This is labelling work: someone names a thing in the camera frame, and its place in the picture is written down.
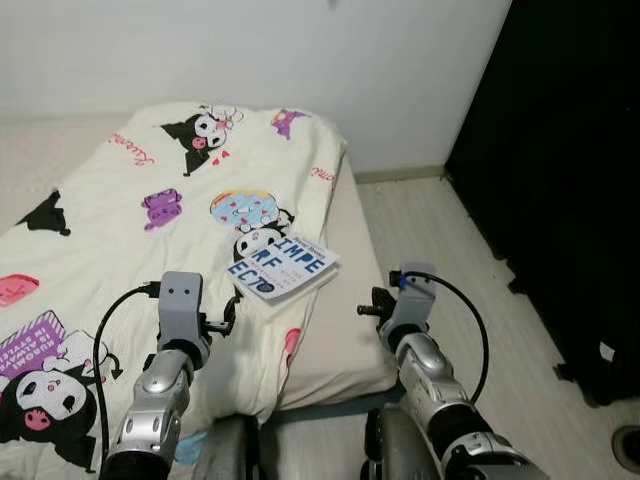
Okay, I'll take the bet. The beige sheeted mattress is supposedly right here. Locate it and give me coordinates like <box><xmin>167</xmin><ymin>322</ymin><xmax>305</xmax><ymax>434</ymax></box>
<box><xmin>0</xmin><ymin>112</ymin><xmax>401</xmax><ymax>411</ymax></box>

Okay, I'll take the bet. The beige skirting board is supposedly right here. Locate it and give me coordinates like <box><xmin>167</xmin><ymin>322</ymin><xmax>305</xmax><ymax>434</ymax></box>
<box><xmin>353</xmin><ymin>164</ymin><xmax>448</xmax><ymax>185</ymax></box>

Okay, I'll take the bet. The grey robot right leg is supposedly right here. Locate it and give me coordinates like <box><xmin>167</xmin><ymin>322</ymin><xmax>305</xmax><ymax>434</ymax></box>
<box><xmin>362</xmin><ymin>405</ymin><xmax>441</xmax><ymax>480</ymax></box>

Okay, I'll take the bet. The dark round floor object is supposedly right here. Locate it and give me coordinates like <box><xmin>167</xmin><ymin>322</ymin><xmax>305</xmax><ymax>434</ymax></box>
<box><xmin>610</xmin><ymin>425</ymin><xmax>640</xmax><ymax>473</ymax></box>

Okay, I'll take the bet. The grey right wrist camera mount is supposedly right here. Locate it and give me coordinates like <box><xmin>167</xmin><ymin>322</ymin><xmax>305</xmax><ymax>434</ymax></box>
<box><xmin>388</xmin><ymin>263</ymin><xmax>438</xmax><ymax>336</ymax></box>

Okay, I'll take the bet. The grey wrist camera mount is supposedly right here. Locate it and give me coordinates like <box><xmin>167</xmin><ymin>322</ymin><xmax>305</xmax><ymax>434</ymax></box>
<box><xmin>388</xmin><ymin>263</ymin><xmax>438</xmax><ymax>336</ymax></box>
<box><xmin>157</xmin><ymin>271</ymin><xmax>206</xmax><ymax>346</ymax></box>

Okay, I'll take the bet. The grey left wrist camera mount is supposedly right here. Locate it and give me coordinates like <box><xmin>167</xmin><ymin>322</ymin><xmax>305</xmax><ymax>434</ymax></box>
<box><xmin>157</xmin><ymin>271</ymin><xmax>206</xmax><ymax>346</ymax></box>

